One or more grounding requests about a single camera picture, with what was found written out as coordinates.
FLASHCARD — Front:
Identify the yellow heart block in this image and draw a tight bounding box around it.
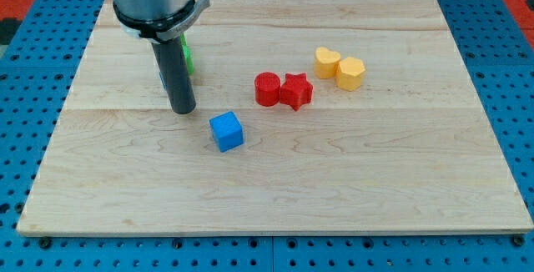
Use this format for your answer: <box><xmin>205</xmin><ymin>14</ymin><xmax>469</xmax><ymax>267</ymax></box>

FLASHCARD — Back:
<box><xmin>314</xmin><ymin>47</ymin><xmax>341</xmax><ymax>79</ymax></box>

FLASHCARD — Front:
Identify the red cylinder block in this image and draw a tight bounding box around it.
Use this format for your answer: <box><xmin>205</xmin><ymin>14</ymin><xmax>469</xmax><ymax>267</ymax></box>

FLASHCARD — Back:
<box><xmin>254</xmin><ymin>72</ymin><xmax>280</xmax><ymax>107</ymax></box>

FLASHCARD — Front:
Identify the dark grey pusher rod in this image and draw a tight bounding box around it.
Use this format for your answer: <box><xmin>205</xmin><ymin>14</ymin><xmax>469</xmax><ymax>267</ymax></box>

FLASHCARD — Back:
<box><xmin>152</xmin><ymin>38</ymin><xmax>196</xmax><ymax>114</ymax></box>

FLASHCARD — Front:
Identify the yellow hexagon block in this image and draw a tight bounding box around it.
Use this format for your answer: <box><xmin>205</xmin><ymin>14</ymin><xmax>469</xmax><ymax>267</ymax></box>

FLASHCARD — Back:
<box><xmin>335</xmin><ymin>57</ymin><xmax>365</xmax><ymax>91</ymax></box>

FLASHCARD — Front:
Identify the wooden board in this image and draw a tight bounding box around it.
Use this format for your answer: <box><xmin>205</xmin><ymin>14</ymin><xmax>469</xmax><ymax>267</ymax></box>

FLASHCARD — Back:
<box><xmin>17</xmin><ymin>0</ymin><xmax>533</xmax><ymax>237</ymax></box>

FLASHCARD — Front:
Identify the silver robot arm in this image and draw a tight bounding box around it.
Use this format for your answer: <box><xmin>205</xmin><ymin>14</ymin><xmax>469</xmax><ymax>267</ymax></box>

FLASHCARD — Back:
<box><xmin>112</xmin><ymin>0</ymin><xmax>210</xmax><ymax>43</ymax></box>

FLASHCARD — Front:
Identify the green block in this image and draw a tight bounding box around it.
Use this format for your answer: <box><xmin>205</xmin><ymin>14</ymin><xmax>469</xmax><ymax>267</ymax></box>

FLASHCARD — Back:
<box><xmin>180</xmin><ymin>33</ymin><xmax>194</xmax><ymax>76</ymax></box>

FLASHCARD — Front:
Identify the blue cube block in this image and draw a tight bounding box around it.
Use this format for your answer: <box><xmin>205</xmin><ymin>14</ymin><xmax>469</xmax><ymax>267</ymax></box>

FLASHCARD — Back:
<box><xmin>209</xmin><ymin>111</ymin><xmax>244</xmax><ymax>152</ymax></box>

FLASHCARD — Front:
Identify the red star block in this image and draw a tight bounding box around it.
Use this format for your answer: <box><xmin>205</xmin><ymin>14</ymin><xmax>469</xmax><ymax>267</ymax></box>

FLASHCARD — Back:
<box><xmin>280</xmin><ymin>73</ymin><xmax>313</xmax><ymax>111</ymax></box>

